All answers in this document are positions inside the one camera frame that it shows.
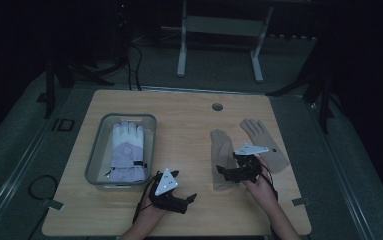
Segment black tripod stand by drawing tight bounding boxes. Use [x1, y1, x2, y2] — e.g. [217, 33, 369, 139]
[36, 56, 130, 120]
[265, 33, 345, 135]

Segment plain beige glove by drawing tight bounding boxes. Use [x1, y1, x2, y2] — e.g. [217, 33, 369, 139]
[210, 129, 240, 192]

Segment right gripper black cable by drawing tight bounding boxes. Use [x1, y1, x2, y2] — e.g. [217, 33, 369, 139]
[260, 163, 279, 202]

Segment black floor cables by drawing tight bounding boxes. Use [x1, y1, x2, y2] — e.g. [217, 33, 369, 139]
[125, 33, 167, 92]

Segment grey plastic bin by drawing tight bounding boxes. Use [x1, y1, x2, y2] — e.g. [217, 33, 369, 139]
[84, 112, 158, 192]

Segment grey tape piece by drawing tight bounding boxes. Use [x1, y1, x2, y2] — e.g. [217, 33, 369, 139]
[40, 198, 65, 212]
[291, 197, 311, 207]

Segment purple and white glove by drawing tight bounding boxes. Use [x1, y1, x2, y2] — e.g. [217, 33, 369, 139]
[105, 120, 148, 183]

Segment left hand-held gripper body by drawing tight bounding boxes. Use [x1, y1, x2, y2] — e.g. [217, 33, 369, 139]
[148, 168, 189, 215]

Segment person's right hand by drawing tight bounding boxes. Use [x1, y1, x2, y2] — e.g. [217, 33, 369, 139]
[243, 155, 279, 210]

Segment white metal stand frame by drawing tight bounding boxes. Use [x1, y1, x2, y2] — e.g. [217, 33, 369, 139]
[176, 0, 275, 84]

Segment black cable loop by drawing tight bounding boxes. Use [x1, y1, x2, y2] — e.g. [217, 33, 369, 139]
[27, 174, 59, 202]

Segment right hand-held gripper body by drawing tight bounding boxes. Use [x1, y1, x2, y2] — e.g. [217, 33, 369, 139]
[232, 143, 270, 184]

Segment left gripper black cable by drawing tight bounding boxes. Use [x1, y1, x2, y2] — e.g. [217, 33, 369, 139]
[132, 173, 163, 225]

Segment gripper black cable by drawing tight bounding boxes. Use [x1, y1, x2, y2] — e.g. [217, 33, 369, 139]
[260, 163, 279, 202]
[132, 173, 163, 225]

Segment person's left hand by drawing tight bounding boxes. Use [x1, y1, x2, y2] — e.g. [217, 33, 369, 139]
[138, 199, 169, 226]

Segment beige glove with dark button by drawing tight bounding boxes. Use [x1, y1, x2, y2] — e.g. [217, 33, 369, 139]
[239, 118, 290, 174]

